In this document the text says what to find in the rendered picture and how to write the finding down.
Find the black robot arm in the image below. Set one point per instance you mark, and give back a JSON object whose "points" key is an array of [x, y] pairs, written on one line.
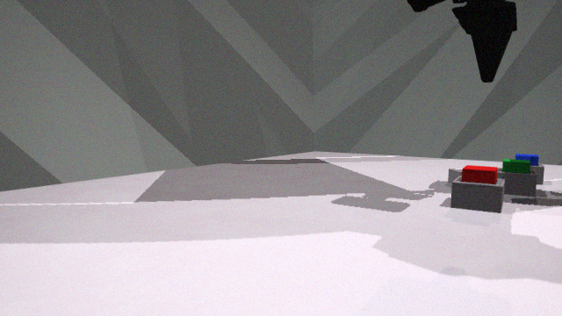
{"points": [[422, 5]]}

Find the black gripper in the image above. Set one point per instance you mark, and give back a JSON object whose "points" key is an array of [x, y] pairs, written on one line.
{"points": [[490, 23]]}

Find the green button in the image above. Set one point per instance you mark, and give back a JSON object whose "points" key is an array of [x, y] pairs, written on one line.
{"points": [[519, 179]]}

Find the blue button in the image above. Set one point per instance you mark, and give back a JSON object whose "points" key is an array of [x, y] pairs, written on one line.
{"points": [[534, 165]]}

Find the red button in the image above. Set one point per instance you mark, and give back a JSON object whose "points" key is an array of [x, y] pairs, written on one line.
{"points": [[478, 189]]}

